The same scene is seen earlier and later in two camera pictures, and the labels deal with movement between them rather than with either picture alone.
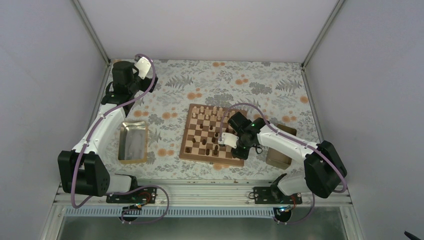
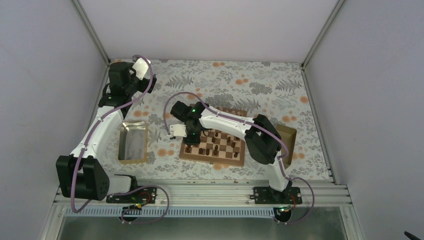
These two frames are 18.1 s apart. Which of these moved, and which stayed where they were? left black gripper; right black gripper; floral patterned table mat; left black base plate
Moved: right black gripper
Stayed: left black gripper; left black base plate; floral patterned table mat
